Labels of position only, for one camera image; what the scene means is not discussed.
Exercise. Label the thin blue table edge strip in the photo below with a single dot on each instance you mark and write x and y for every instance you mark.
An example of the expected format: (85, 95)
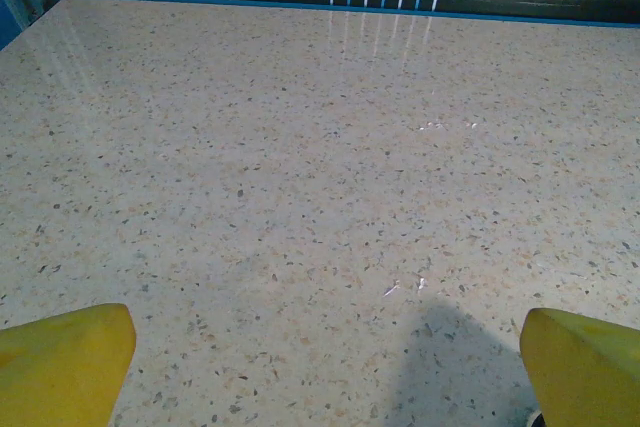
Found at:
(300, 3)

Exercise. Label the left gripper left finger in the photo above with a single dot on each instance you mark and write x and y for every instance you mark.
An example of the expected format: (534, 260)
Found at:
(55, 372)

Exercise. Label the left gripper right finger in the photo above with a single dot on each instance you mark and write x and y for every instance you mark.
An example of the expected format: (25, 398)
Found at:
(590, 377)

